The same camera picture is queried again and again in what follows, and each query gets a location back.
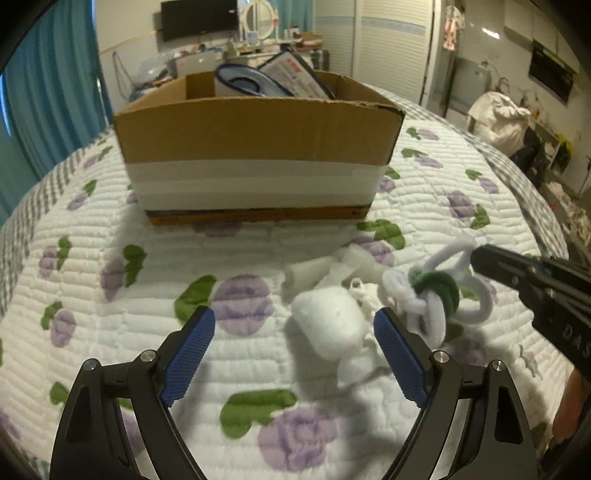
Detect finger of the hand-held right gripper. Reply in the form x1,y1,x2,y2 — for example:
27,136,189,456
470,244,550,303

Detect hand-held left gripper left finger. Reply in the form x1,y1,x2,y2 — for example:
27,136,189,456
50,305,217,480

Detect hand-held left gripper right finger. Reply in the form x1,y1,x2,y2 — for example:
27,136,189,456
373,307,539,480

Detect white pipe cleaner chain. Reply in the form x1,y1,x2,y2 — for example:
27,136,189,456
381,235,495,348

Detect green pipe cleaner ring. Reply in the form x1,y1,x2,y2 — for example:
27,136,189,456
407,271,461,315

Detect white cotton ball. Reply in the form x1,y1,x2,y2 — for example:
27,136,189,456
292,285,371,363

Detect cardboard box with white band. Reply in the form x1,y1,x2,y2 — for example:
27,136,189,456
113,70,406,228

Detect person's right forearm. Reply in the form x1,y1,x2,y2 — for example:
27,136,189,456
551,369,588,457

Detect white floral quilt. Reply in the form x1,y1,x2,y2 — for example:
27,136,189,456
0,83,591,480

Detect white foam scraps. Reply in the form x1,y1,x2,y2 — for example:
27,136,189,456
283,244,394,302

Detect white stuffed bag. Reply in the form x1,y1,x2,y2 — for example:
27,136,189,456
467,91,533,156

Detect black range hood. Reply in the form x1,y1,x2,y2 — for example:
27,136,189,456
529,41,581,104

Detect hanging clothes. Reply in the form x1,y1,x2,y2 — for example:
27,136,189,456
442,6,465,51

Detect white wardrobe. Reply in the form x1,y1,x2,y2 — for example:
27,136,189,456
314,0,435,105

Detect blue rimmed round container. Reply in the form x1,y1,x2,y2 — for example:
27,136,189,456
215,63,278,97

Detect printed packet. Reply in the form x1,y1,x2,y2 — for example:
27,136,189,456
257,47,336,100

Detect blue curtain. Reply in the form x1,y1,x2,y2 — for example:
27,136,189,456
0,0,114,228

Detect cluttered desk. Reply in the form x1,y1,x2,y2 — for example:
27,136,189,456
129,31,331,95

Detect black television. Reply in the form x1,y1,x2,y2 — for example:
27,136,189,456
160,0,240,42

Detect round white mirror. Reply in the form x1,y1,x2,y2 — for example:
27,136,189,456
240,1,281,43

